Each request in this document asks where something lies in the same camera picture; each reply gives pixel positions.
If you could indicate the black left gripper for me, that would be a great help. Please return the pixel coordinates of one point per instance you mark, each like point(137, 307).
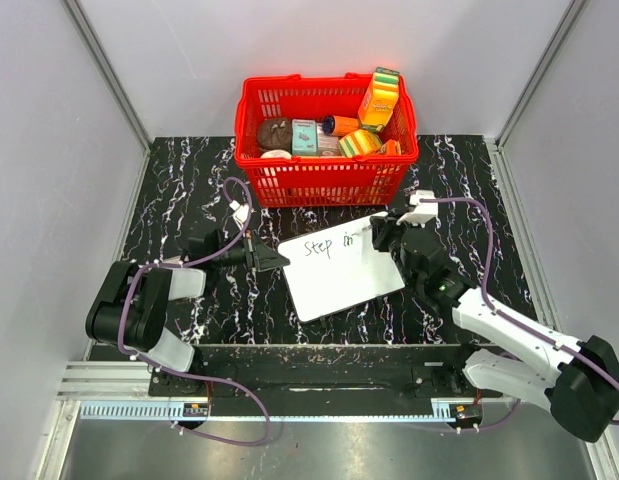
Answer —
point(267, 257)

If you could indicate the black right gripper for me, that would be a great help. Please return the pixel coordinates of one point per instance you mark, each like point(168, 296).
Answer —
point(384, 227)

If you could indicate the small white whiteboard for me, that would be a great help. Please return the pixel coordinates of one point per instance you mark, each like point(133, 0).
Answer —
point(332, 270)

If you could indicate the white whiteboard marker pen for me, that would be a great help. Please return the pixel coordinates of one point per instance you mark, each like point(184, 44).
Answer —
point(363, 230)

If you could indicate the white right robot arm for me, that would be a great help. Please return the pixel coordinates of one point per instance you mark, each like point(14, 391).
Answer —
point(576, 381)

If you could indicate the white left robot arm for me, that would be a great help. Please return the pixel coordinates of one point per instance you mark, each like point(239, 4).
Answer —
point(132, 313)

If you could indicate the red plastic shopping basket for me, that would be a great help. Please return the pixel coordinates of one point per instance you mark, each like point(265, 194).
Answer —
point(303, 181)

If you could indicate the orange snack packet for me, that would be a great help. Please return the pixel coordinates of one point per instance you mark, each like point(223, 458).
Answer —
point(391, 147)

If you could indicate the yellow green sponge pack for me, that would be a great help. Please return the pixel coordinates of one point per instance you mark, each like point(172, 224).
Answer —
point(359, 143)

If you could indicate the pink white small box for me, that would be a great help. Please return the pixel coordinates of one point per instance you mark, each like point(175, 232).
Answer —
point(327, 145)

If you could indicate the white round lid container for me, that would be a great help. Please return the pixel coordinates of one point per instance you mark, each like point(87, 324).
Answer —
point(277, 153)

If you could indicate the orange blue cylindrical can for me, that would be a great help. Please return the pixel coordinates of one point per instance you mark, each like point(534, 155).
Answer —
point(339, 126)

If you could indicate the teal white small box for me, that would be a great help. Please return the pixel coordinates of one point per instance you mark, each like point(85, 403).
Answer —
point(304, 137)

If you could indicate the brown round bread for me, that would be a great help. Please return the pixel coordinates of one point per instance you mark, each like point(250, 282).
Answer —
point(275, 134)

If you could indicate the orange green sponge box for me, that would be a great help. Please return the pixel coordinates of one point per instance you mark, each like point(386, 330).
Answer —
point(379, 100)

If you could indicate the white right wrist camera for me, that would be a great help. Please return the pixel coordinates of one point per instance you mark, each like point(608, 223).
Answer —
point(422, 207)

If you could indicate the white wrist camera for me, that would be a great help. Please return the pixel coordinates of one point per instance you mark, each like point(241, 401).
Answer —
point(422, 207)
point(240, 213)

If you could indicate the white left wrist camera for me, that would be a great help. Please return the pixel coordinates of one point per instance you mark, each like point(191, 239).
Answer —
point(240, 213)

